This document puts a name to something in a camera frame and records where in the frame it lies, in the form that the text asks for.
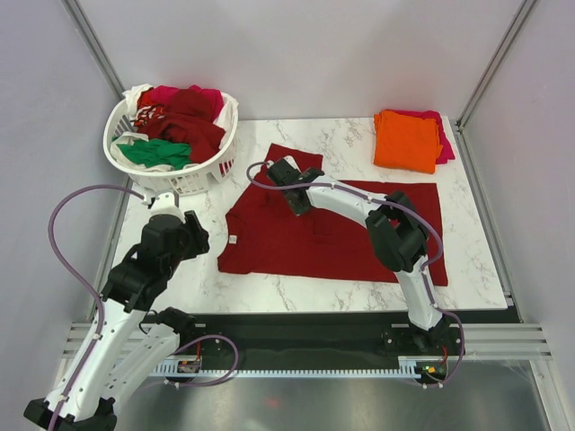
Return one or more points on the left aluminium frame post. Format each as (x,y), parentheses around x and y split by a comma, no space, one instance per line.
(82,24)

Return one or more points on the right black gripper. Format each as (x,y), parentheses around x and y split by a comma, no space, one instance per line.
(299,210)

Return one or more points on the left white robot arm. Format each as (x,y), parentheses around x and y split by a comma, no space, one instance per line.
(99,383)

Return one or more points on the right aluminium frame post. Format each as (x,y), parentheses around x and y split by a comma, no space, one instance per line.
(508,40)

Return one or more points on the pile of red shirts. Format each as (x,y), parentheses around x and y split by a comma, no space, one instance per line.
(182,116)

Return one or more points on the white slotted cable duct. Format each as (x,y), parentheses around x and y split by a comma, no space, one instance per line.
(406,369)

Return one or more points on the aluminium frame post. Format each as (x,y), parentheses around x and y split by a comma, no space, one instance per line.
(82,24)
(508,40)

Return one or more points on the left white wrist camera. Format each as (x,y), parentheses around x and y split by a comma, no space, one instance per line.
(163,203)

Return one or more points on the white laundry basket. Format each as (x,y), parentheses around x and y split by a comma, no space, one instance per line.
(187,181)

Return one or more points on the dark red t shirt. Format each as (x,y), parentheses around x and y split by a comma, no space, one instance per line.
(264,236)

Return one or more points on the folded orange t shirt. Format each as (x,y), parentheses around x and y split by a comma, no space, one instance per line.
(406,142)

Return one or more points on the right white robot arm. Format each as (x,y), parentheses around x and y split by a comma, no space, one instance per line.
(402,241)

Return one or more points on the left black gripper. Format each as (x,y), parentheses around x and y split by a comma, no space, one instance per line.
(198,235)

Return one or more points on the folded pink t shirt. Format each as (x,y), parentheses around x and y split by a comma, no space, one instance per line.
(446,153)

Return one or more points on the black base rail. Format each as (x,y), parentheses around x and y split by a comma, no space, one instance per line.
(325,341)

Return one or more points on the white cloth in basket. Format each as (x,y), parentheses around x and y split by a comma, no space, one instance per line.
(224,120)

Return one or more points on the green t shirt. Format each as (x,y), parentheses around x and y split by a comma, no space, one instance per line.
(157,152)

